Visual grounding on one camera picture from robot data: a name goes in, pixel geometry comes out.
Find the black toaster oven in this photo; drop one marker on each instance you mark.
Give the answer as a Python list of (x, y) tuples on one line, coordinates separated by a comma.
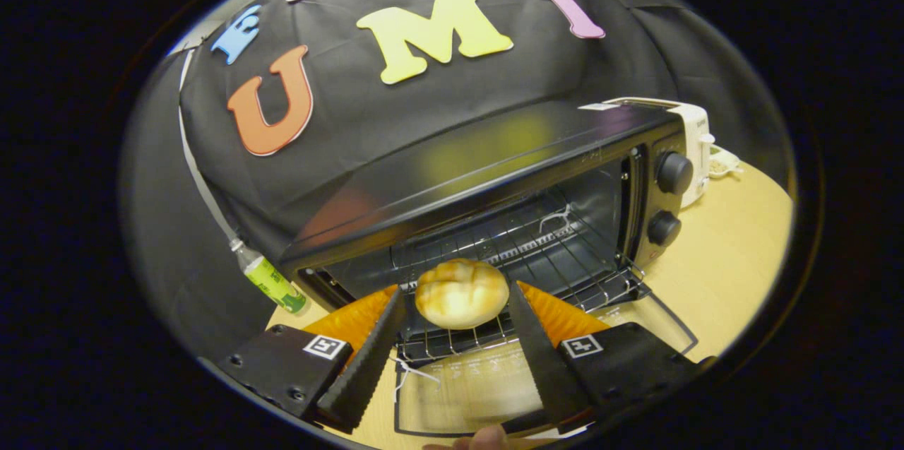
[(494, 153)]

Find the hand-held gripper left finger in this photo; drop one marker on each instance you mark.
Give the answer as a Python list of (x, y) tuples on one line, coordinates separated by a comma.
[(367, 365)]

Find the golden bread bun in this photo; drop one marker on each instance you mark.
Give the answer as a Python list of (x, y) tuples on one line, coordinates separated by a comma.
[(460, 293)]

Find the green label plastic bottle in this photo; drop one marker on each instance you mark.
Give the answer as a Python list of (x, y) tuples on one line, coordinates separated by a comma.
[(272, 284)]

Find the white toaster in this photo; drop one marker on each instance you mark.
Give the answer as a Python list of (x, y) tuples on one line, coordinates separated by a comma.
[(696, 125)]

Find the white divided snack dish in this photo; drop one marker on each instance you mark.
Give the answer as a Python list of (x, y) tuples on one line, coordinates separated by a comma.
[(724, 164)]

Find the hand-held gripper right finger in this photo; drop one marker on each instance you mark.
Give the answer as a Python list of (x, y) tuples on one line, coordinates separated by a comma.
[(540, 365)]

